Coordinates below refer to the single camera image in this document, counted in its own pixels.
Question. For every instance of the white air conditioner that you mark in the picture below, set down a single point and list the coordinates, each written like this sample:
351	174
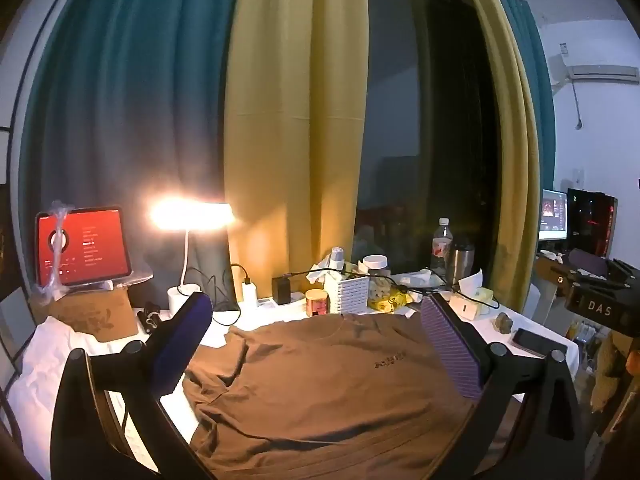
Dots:
600	70

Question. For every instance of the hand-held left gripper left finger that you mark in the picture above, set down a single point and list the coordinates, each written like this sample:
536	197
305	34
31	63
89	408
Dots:
185	340

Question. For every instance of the white charger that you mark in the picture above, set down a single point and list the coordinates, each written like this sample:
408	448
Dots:
249	294

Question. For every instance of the brown t-shirt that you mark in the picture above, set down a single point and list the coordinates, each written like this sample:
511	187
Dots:
310	385

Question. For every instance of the dark window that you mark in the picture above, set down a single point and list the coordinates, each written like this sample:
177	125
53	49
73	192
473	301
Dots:
425	110

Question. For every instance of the teal curtain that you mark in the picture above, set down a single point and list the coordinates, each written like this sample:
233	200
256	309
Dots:
125	85
537	60

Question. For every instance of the black charger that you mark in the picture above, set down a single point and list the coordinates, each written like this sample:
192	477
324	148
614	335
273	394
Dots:
282	290

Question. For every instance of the computer monitor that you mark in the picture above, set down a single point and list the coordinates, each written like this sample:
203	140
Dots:
554	215

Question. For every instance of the steel tumbler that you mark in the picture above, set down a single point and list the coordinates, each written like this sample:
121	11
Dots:
460	265

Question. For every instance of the white tissue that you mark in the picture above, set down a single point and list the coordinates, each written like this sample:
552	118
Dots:
320	269

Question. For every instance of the small white box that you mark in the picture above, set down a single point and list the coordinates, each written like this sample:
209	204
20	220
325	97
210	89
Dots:
472	302

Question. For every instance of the tablet with red screen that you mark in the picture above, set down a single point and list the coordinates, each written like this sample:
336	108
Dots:
95	245

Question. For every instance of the white textured table cover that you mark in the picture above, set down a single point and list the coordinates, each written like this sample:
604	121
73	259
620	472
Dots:
500	347

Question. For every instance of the white cloth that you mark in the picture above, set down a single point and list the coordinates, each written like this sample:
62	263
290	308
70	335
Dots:
40	360

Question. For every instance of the clear plastic bottle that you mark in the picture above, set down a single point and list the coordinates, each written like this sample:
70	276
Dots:
441	250

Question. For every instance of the cardboard box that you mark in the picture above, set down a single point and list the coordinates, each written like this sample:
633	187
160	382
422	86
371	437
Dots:
100	315

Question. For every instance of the white desk lamp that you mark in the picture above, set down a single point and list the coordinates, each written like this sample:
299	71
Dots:
177	300

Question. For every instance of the black computer case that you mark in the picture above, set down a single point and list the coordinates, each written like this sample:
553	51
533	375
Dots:
592	222

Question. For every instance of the grey stone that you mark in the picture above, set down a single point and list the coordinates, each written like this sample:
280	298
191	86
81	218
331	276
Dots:
504	322

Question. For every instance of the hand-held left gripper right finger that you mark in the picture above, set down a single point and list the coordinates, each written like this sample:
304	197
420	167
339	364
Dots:
450	355

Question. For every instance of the yellow snack packet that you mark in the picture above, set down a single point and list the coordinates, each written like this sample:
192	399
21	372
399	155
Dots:
387	304

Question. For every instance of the black smartphone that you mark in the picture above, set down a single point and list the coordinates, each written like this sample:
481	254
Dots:
537	342

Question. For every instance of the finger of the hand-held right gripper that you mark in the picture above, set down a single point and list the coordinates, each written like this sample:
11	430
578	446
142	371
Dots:
587	261

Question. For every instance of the white perforated basket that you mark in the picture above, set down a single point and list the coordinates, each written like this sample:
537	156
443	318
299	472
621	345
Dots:
350	295

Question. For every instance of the jar with white lid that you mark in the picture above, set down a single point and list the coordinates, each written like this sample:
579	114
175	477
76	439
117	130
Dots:
375	262

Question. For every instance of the white power strip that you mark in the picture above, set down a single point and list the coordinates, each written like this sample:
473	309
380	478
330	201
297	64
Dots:
264	302

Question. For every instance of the yellow curtain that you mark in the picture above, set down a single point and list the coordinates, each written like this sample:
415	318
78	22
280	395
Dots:
510	135
295	110

